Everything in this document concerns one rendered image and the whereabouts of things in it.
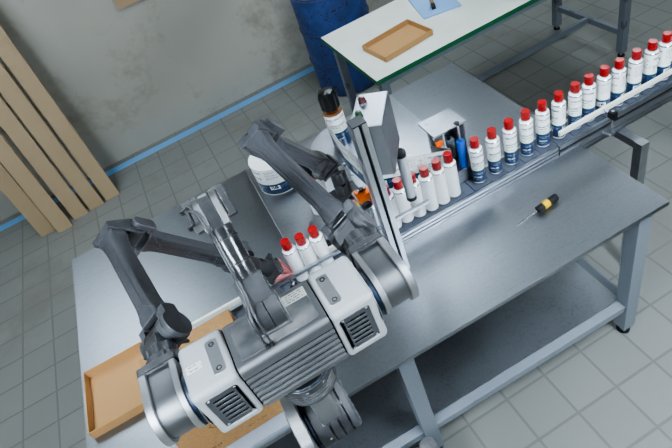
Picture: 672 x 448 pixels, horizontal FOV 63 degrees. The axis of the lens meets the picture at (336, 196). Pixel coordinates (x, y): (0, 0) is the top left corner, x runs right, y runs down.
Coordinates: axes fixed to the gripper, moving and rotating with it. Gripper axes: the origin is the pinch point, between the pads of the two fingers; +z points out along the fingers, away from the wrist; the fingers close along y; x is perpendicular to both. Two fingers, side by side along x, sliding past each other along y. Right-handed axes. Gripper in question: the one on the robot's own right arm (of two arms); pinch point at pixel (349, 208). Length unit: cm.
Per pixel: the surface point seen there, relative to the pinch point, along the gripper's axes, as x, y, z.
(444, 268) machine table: 30.6, -17.8, 18.0
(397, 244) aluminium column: 22.4, -6.3, 3.9
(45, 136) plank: -256, 134, 39
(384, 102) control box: 15, -17, -46
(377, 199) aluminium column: 22.9, -3.9, -20.2
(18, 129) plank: -258, 146, 27
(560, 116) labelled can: 10, -87, 1
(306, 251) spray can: 9.0, 21.8, -0.8
